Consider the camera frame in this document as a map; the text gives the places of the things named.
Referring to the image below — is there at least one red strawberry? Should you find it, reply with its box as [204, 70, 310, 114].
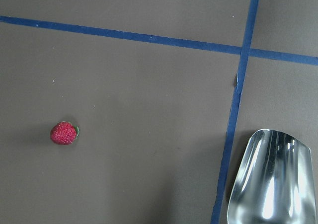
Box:
[50, 121, 80, 145]

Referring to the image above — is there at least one metal scoop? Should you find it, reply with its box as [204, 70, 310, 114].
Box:
[227, 129, 318, 224]

